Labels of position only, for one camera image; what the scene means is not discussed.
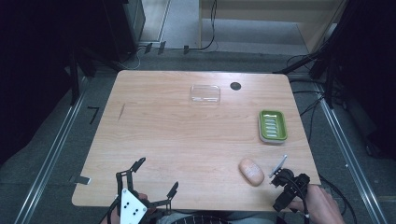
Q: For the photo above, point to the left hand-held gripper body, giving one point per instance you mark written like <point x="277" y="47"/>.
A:
<point x="132" y="207"/>

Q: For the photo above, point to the light wooden cabinet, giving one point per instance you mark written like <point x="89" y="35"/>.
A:
<point x="267" y="12"/>

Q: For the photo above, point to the clear plastic lid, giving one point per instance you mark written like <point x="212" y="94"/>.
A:
<point x="205" y="94"/>

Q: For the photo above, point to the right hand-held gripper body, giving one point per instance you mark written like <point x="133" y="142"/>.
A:
<point x="291" y="186"/>

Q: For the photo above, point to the metal floor rail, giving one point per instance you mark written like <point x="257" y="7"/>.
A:
<point x="350" y="158"/>
<point x="51" y="155"/>

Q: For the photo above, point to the black round table grommet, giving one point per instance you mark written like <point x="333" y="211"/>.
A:
<point x="235" y="86"/>

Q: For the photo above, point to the black cabinet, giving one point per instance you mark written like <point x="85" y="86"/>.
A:
<point x="124" y="28"/>

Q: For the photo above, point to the person's right hand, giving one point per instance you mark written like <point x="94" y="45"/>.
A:
<point x="320" y="205"/>

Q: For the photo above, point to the black metal stand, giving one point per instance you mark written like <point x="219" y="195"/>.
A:
<point x="323" y="59"/>
<point x="74" y="77"/>

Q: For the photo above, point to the person's left hand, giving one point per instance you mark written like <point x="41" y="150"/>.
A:
<point x="142" y="198"/>

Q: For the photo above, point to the green soap dish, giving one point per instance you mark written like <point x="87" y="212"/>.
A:
<point x="272" y="126"/>

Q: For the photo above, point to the peach soap bar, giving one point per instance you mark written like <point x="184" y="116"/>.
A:
<point x="251" y="172"/>

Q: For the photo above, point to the metal clip on table edge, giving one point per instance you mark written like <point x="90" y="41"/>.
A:
<point x="82" y="179"/>

